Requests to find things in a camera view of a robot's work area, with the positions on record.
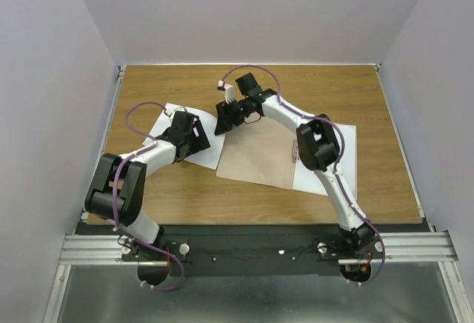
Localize metal folder clip mechanism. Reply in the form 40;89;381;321
292;139;299;163

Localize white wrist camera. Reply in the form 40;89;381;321
216;80;236;104
172;106;187;113

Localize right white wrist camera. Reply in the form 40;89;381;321
216;80;236;104

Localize aluminium frame rail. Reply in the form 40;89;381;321
59;235;122;265

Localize white paper sheet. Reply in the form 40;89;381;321
292;124;358;199
147;102;225;170

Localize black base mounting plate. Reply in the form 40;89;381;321
76;222;390;279

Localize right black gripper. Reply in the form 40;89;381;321
213;98;250;136

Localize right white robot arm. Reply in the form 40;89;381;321
214;73;386;258

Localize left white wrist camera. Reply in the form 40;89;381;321
172;106;187;113

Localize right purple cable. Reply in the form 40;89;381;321
220;64;387;287

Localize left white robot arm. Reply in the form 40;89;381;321
84;110;210;260

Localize tan paper folder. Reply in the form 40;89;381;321
216;117;296;190

